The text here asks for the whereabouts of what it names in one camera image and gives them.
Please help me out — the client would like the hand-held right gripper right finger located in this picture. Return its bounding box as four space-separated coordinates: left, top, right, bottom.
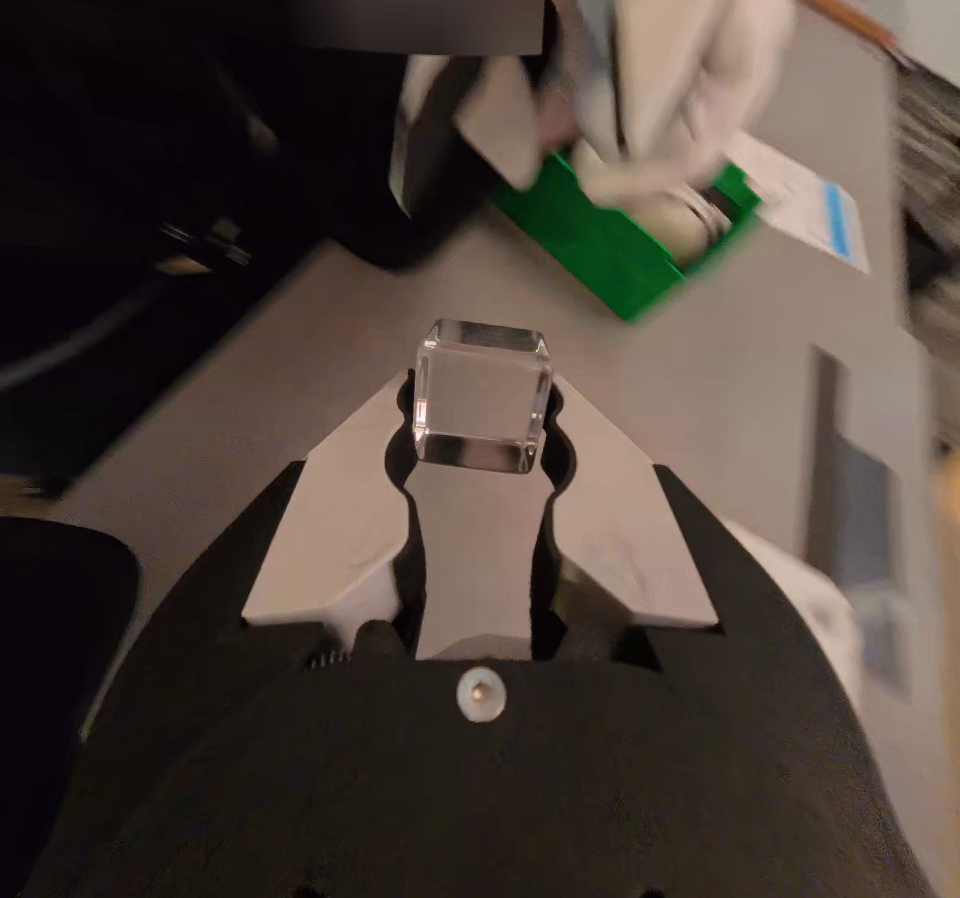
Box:
531 376 723 662

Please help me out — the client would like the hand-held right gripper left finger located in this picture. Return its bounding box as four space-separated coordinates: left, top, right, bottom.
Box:
241 371 429 659

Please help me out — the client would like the green plastic bin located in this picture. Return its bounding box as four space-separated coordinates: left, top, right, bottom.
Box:
491 151 764 323

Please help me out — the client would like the translucent acrylic cube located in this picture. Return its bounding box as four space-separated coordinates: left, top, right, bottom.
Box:
412 319 555 476

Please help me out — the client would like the pale object with dark bands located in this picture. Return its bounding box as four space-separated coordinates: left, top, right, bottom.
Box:
660 189 740 265

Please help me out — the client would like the printed paper sheet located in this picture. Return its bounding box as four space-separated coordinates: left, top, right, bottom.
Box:
723 131 871 274

